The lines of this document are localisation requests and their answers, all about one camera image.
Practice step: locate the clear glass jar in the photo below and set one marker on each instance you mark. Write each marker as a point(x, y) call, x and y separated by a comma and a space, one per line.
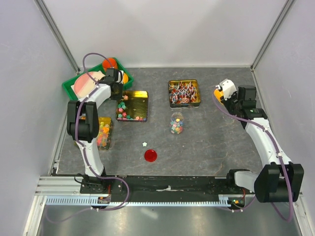
point(176, 123)

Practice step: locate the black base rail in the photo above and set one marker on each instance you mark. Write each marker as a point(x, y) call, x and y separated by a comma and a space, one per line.
point(161, 189)

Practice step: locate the tin of lollipops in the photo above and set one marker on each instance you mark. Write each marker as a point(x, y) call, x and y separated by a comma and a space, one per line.
point(184, 93)

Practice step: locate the orange plastic bowl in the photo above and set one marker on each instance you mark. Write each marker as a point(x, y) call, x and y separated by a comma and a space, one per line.
point(125, 78)

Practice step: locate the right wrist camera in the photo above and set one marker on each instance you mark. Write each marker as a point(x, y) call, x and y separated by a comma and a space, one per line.
point(228, 88)

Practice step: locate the pink white plate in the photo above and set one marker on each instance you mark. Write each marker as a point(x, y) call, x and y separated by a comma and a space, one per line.
point(84, 84)

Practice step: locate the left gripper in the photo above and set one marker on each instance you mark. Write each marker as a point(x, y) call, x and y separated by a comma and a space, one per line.
point(119, 97)

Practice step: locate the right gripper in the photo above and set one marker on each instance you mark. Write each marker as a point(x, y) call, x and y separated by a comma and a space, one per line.
point(226, 103)

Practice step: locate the red round lid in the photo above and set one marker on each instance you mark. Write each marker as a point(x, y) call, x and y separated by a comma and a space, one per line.
point(150, 155)

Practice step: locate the tin of bright star candies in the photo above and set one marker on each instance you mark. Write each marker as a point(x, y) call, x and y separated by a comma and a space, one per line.
point(105, 133)

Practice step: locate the grey cable duct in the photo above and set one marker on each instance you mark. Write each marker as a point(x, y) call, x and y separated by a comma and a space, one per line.
point(96, 201)

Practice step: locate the tin of pastel star candies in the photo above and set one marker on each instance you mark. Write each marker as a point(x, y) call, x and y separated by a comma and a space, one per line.
point(133, 107)

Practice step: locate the yellow plastic scoop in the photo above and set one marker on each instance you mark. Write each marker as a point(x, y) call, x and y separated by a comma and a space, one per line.
point(219, 95)

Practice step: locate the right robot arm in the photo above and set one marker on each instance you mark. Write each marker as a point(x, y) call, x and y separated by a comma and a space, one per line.
point(280, 179)

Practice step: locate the orange plastic cup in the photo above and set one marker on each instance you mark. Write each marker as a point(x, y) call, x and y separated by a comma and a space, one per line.
point(109, 63)

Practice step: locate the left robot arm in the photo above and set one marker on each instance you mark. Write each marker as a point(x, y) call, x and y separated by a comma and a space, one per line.
point(83, 119)

